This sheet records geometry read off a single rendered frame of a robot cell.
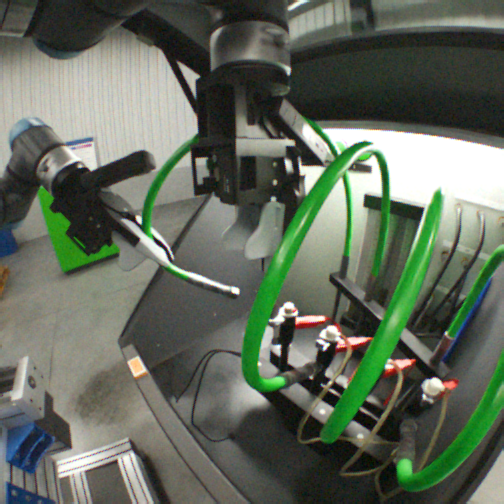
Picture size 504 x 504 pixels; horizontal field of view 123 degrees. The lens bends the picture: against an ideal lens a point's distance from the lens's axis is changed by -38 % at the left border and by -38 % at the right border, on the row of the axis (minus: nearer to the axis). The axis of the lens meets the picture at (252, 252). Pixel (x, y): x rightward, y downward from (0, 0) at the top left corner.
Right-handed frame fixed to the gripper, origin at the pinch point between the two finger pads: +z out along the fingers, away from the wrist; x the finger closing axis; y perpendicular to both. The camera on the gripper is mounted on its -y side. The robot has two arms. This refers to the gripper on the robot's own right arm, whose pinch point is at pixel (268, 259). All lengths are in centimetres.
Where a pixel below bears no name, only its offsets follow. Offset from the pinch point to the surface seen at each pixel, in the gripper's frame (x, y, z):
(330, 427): 16.0, 10.8, 2.6
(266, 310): 8.7, 9.5, -2.9
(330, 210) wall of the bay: -9.1, -32.7, 1.8
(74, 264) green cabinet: -327, 52, 110
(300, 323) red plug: 1.9, -5.9, 13.7
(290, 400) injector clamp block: 6.3, 0.2, 26.5
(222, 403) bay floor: -8.7, 6.3, 41.3
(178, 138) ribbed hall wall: -617, -281, -63
